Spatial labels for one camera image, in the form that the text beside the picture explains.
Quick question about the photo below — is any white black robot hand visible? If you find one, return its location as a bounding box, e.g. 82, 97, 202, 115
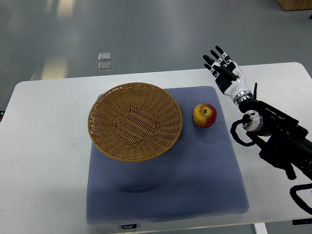
203, 46, 253, 105

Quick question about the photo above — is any red yellow apple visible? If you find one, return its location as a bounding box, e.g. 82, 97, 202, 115
192, 103, 217, 128

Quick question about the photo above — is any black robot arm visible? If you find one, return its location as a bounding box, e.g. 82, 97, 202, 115
238, 93, 312, 180

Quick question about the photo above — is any brown wicker basket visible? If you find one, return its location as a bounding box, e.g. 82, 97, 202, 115
88, 82, 183, 162

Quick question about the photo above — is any wooden box corner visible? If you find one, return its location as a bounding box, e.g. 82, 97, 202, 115
277, 0, 312, 11

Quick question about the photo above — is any blue quilted cushion mat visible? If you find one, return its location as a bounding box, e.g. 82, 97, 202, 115
86, 86, 249, 225

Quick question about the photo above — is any lower floor socket plate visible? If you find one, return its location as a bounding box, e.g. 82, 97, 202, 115
98, 61, 111, 71

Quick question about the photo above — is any floor socket plate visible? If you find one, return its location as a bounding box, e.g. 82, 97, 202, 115
98, 61, 111, 71
98, 52, 111, 60

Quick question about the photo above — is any upper floor socket plate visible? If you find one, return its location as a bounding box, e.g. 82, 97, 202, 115
98, 52, 111, 60

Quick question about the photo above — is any white table leg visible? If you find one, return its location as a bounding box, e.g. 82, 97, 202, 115
253, 223, 268, 234

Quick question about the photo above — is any black table control label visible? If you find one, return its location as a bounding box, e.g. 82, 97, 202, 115
121, 224, 137, 230

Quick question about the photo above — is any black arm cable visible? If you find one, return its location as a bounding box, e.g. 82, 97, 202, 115
230, 118, 255, 147

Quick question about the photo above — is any black lower right cable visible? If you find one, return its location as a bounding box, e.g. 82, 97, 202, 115
290, 184, 312, 216

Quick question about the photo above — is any black table edge bracket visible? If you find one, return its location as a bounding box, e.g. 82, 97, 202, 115
292, 218, 312, 225

